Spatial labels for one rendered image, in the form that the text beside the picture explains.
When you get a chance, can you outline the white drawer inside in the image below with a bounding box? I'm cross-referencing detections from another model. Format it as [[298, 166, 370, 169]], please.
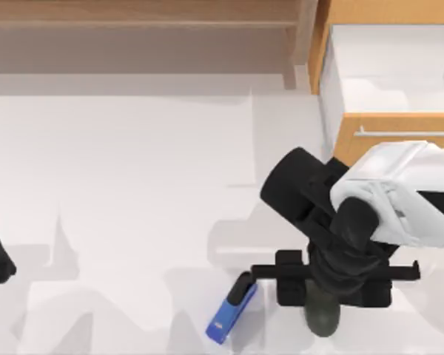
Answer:
[[317, 23, 444, 153]]

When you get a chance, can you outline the wooden cupboard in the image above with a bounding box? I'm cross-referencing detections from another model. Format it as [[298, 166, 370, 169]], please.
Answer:
[[306, 0, 444, 96]]

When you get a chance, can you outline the long metal handle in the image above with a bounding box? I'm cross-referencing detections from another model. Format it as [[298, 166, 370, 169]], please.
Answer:
[[354, 125, 444, 139]]

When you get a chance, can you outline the blue and black stapler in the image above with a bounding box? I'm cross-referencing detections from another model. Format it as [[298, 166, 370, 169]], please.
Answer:
[[205, 271, 259, 345]]

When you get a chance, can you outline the wooden open shelf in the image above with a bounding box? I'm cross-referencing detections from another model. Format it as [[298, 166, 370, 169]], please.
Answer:
[[0, 0, 319, 91]]

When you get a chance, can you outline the pale wooden drawer front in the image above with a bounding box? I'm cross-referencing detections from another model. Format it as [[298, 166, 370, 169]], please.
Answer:
[[333, 112, 444, 168]]

